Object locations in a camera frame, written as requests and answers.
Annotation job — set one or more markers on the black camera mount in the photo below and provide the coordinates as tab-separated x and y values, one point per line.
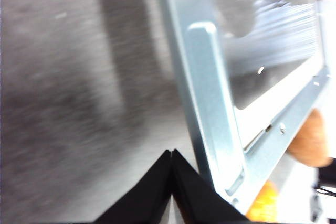
328	176

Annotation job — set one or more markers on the orange corn cob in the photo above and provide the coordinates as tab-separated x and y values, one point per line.
262	204

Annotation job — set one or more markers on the brown potato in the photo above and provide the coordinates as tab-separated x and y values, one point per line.
309	141

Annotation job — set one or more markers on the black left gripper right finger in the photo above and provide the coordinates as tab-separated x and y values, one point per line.
199	200

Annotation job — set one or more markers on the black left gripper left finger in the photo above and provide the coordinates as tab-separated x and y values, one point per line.
147	197

